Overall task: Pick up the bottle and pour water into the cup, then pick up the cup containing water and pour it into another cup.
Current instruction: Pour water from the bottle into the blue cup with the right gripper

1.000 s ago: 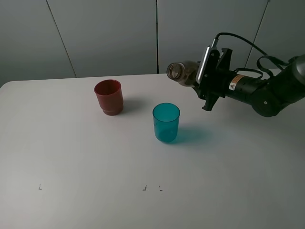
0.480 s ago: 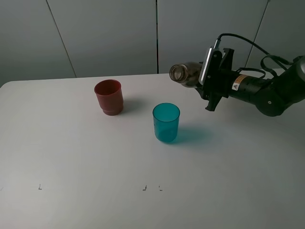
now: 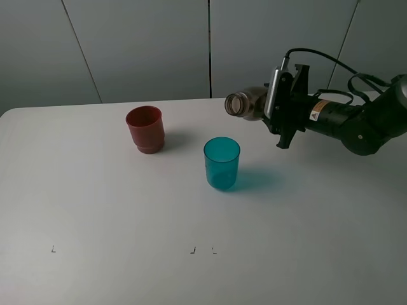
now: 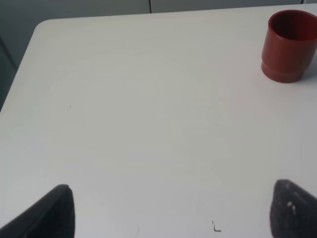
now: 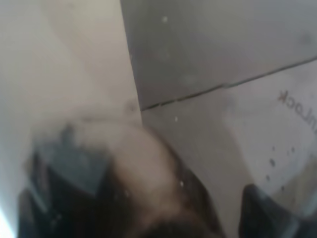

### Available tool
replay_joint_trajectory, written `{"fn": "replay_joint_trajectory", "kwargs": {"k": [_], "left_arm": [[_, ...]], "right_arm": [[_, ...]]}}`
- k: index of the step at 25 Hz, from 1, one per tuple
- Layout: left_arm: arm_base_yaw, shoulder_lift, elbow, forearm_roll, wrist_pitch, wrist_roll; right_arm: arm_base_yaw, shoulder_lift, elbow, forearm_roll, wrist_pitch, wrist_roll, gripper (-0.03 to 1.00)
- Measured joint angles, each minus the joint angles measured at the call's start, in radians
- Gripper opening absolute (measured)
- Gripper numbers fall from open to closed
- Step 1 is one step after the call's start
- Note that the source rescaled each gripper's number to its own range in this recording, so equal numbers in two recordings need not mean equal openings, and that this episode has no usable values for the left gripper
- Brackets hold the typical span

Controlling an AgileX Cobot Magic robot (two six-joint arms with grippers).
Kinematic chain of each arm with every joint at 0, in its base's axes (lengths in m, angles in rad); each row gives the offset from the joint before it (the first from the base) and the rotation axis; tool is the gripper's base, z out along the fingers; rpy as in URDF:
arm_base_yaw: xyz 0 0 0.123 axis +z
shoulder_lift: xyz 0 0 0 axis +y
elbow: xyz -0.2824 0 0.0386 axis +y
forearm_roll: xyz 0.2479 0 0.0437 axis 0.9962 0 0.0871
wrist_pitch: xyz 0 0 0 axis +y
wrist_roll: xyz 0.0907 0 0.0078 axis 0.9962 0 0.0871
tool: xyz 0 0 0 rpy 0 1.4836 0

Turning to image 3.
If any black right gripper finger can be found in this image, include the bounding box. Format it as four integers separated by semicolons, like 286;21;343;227
291;64;310;95

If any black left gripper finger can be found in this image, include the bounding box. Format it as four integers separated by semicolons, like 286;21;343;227
276;125;302;149

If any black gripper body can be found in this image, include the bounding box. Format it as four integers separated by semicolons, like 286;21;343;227
279;93;318;133

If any smoky transparent water bottle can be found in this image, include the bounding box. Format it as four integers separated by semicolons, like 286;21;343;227
224;86;268;121

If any teal transparent plastic cup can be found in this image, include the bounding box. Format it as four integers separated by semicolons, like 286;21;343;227
203;137;241;191

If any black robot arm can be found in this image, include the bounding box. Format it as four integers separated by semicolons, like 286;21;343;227
267;65;406;156

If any red plastic cup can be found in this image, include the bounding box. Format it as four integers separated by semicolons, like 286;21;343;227
125;105;165;154

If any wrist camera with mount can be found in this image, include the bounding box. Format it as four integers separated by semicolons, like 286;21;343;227
263;55;293;135

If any black cable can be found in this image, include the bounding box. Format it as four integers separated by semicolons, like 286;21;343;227
284;48;392;104

